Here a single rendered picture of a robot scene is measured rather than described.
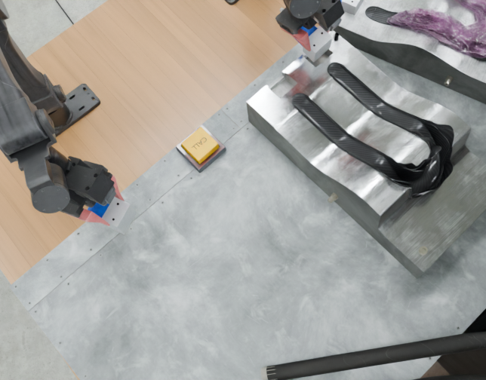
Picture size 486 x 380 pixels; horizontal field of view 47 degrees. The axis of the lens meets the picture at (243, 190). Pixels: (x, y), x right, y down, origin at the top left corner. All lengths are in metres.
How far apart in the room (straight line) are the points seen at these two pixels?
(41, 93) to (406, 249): 0.80
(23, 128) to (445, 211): 0.79
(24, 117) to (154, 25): 0.62
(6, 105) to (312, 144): 0.59
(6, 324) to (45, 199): 1.30
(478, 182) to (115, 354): 0.80
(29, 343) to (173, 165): 1.07
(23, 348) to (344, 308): 1.29
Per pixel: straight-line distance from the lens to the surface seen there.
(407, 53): 1.33
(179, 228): 1.21
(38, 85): 1.22
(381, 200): 1.08
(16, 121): 0.93
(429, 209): 1.18
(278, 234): 1.19
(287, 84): 1.26
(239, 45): 1.40
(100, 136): 1.34
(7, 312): 2.19
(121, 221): 1.08
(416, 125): 1.18
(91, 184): 0.93
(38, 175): 0.90
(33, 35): 2.63
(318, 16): 1.07
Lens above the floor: 1.94
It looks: 69 degrees down
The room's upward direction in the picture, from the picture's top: 11 degrees counter-clockwise
